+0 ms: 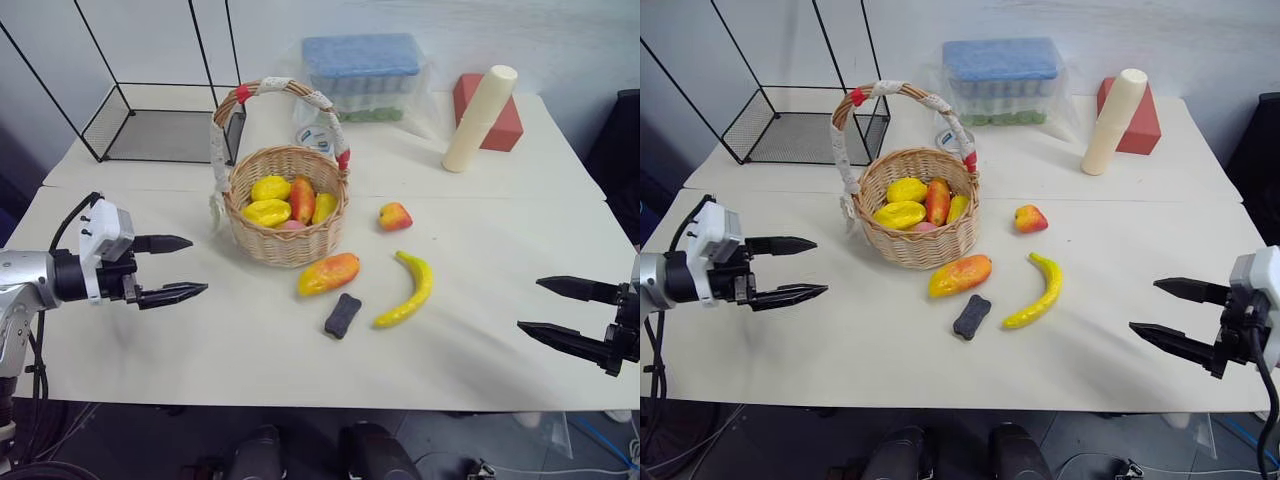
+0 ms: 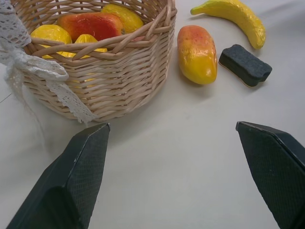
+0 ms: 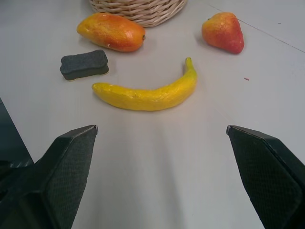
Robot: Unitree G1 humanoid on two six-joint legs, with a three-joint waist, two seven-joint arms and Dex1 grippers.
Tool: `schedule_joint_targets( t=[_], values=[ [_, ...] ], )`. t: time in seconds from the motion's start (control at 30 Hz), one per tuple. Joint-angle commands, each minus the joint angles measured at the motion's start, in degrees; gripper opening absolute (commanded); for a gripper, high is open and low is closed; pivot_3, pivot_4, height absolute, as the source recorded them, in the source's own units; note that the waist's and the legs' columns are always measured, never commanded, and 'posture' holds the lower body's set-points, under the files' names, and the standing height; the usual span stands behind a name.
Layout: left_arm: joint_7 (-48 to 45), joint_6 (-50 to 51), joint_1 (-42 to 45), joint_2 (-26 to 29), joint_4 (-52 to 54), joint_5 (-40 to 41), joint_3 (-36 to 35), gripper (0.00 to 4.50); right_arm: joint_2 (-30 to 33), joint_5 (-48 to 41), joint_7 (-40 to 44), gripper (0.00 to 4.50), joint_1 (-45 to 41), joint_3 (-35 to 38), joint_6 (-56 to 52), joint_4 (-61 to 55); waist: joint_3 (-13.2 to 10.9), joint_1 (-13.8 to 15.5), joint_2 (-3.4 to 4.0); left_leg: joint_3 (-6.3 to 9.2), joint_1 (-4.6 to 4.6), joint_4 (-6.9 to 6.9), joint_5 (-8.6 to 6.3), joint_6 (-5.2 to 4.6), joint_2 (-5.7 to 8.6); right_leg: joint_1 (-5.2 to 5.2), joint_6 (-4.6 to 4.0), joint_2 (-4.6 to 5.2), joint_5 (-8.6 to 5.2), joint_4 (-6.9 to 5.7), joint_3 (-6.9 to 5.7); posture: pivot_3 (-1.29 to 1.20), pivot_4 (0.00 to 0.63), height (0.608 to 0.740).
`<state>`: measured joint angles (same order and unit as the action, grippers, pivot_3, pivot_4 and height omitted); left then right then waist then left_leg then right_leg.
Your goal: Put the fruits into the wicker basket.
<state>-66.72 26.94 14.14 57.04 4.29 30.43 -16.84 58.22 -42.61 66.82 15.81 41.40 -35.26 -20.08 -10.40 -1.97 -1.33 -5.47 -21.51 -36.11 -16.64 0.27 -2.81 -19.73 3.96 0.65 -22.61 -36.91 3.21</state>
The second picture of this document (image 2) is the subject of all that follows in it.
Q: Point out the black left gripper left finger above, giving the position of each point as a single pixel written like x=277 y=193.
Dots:
x=78 y=176

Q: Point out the yellow banana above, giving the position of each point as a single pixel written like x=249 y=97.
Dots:
x=240 y=16

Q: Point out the dark grey felt eraser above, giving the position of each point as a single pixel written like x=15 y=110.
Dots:
x=245 y=64

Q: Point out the white lace ribbon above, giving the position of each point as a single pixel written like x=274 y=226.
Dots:
x=21 y=59

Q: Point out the red orange mango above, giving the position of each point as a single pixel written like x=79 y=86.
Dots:
x=93 y=25

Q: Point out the yellow orange mango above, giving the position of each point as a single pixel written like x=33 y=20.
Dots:
x=197 y=55

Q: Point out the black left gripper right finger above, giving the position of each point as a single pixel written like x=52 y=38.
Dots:
x=278 y=174

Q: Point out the wicker basket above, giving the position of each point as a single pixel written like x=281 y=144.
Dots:
x=114 y=71

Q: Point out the yellow lemon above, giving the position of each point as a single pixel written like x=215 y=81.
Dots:
x=89 y=43
x=124 y=15
x=51 y=35

